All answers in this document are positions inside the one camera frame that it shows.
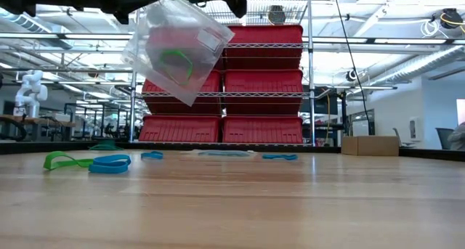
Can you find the clear plastic zip bag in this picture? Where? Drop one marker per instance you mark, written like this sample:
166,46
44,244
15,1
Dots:
225,151
152,31

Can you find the wide blue rubber band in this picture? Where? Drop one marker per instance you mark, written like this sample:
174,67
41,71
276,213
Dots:
109,165

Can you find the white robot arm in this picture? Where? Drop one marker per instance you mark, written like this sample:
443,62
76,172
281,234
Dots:
31,93

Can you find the grey round fixture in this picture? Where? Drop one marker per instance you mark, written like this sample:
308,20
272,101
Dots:
277,15

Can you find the wooden workbench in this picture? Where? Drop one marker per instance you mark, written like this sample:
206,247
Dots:
36,122

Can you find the black monitor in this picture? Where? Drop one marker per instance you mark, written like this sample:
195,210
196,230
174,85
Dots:
319,102

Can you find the green band far left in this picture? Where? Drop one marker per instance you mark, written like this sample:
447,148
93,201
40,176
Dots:
105,146

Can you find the brown cardboard box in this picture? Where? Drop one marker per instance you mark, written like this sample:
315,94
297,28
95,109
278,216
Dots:
370,146

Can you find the black ceiling device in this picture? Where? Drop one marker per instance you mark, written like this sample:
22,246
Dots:
450,18

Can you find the grey office chair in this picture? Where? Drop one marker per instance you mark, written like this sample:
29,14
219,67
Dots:
399,138

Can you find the dark office chair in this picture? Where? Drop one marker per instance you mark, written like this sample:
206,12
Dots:
443,136

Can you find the person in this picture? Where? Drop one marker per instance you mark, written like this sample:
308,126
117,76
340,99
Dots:
457,138

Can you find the silver ventilation duct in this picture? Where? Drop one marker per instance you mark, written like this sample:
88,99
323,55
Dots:
61,42

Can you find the round ceiling camera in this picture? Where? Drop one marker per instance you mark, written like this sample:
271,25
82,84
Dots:
350,76

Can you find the white ventilation duct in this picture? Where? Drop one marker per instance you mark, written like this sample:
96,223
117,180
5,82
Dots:
417,65

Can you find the white wall box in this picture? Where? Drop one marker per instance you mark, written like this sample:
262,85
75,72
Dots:
414,129

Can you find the black aluminium table frame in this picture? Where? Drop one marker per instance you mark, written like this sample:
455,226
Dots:
428,154

